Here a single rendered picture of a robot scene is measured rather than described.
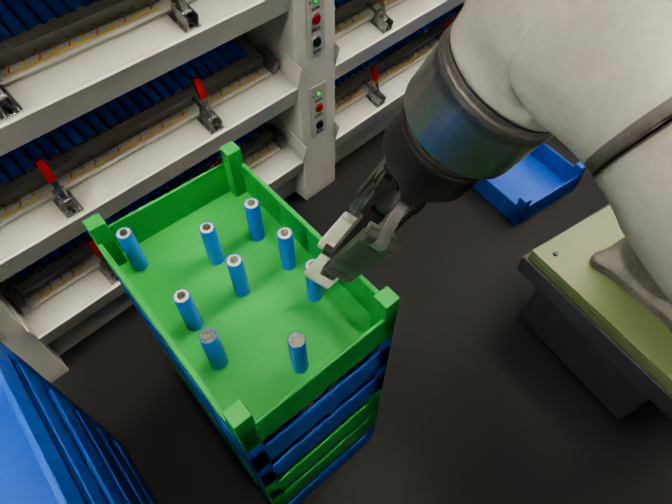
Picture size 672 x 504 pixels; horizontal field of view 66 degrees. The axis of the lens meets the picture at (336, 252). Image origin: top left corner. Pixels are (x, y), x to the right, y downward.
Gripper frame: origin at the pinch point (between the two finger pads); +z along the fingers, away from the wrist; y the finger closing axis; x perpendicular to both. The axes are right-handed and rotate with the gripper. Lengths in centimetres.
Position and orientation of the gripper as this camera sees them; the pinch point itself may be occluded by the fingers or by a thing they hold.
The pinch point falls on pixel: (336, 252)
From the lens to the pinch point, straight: 51.9
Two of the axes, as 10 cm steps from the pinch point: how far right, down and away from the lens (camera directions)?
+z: -4.0, 4.1, 8.2
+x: -8.5, -4.9, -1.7
